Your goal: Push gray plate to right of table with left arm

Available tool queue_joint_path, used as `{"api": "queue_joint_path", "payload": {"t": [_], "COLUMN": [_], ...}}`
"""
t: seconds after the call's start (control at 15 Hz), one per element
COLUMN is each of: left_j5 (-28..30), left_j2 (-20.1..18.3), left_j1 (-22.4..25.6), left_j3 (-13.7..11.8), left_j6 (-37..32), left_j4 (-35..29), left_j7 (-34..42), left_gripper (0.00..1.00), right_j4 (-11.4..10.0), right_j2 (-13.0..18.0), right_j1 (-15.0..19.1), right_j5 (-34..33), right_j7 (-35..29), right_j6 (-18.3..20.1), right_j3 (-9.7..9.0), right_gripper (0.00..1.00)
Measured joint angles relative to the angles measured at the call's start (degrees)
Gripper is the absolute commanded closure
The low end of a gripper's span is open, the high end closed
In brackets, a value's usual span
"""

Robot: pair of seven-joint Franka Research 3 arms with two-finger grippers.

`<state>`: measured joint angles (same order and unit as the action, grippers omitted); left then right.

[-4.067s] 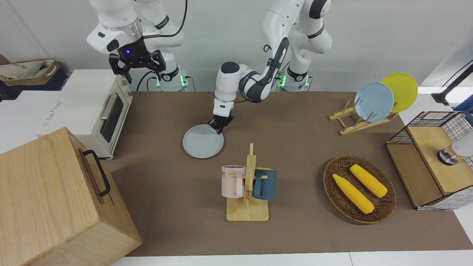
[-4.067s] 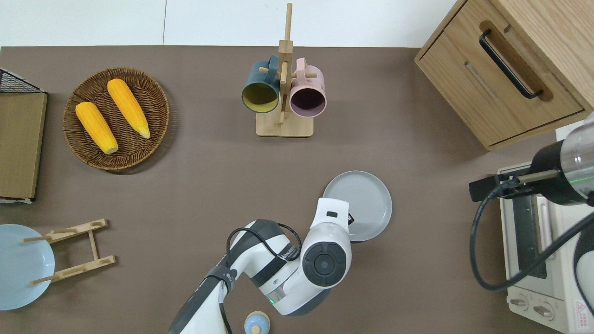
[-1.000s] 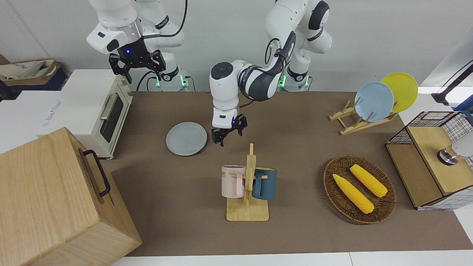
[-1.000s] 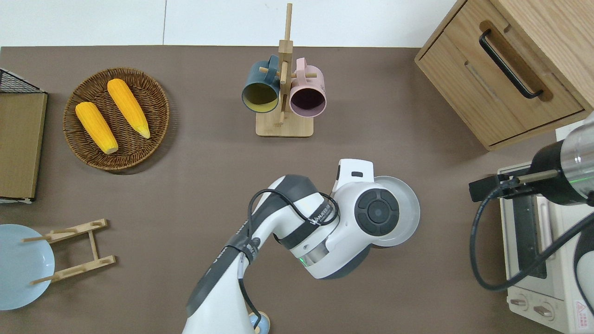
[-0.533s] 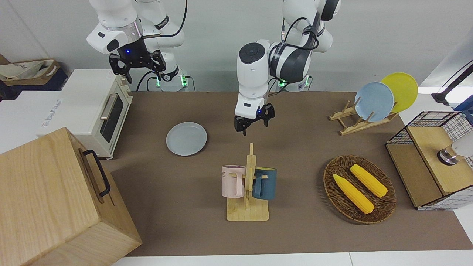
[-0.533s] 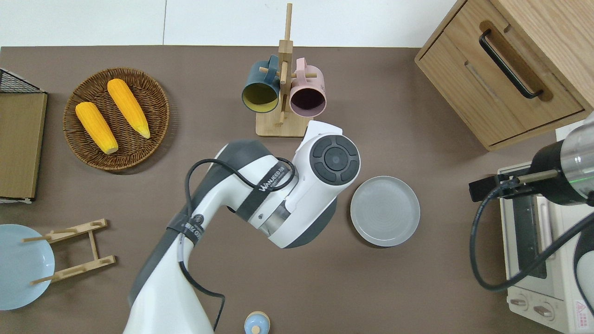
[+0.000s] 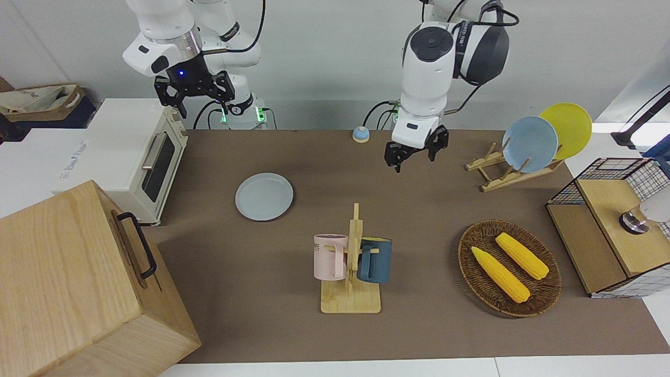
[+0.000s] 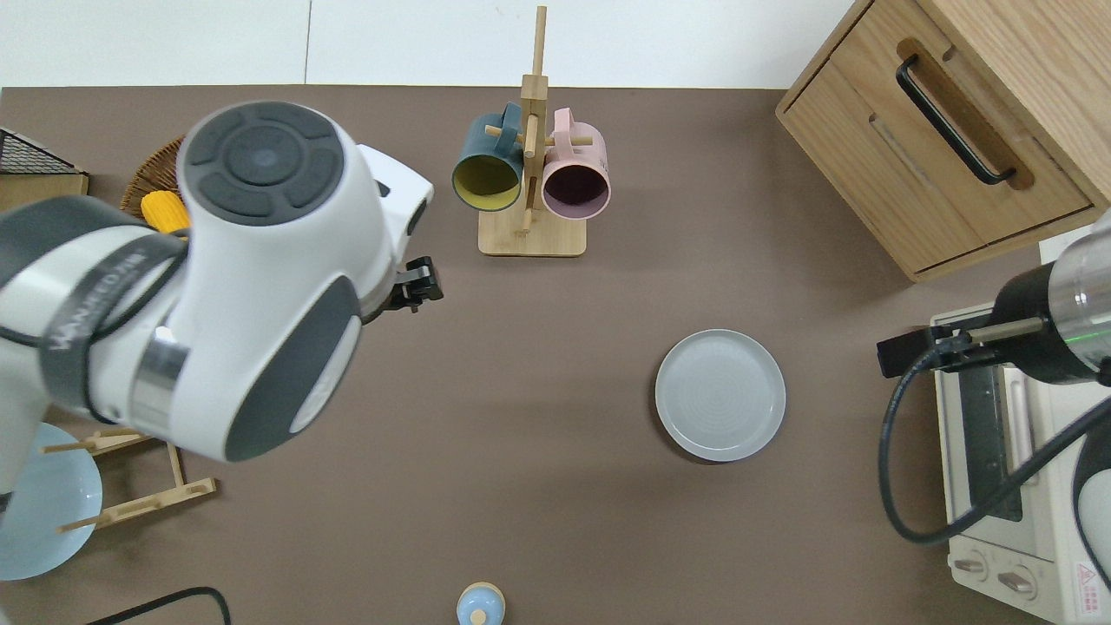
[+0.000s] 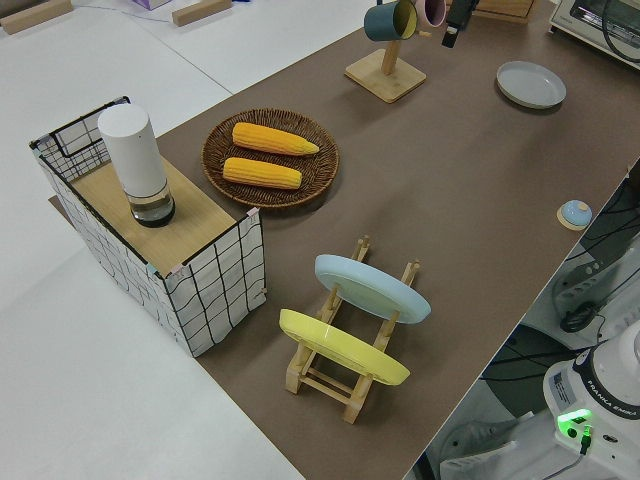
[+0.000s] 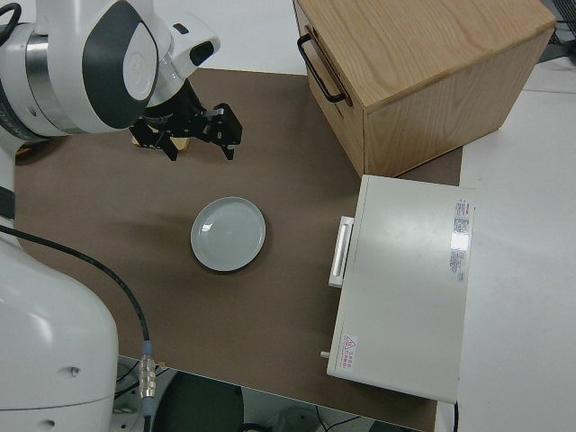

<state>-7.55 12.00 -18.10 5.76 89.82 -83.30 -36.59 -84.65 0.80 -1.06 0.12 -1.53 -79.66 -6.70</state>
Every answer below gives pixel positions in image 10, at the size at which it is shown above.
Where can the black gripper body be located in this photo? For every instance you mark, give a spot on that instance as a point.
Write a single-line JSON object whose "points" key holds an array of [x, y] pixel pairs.
{"points": [[189, 123]]}

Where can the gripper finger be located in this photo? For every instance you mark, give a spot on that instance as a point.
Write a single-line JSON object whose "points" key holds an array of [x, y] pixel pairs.
{"points": [[228, 152], [171, 149]]}

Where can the gray plate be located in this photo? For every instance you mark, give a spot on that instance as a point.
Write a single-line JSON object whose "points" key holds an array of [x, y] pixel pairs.
{"points": [[228, 234]]}

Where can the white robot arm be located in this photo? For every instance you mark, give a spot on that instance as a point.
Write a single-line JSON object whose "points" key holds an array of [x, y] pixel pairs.
{"points": [[58, 90]]}

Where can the wooden mug tree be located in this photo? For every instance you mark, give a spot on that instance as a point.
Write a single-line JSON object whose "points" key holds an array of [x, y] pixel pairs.
{"points": [[183, 144]]}

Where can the brown table mat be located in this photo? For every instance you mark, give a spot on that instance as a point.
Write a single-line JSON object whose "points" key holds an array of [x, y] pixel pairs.
{"points": [[292, 292]]}

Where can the large wooden box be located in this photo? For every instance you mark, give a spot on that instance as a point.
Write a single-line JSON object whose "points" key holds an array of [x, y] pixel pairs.
{"points": [[427, 67]]}

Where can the white toaster oven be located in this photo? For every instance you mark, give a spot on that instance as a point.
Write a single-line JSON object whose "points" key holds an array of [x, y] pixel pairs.
{"points": [[405, 292]]}

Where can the dark gray robot pedestal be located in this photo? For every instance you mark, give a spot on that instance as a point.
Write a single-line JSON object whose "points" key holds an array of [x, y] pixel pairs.
{"points": [[198, 405]]}

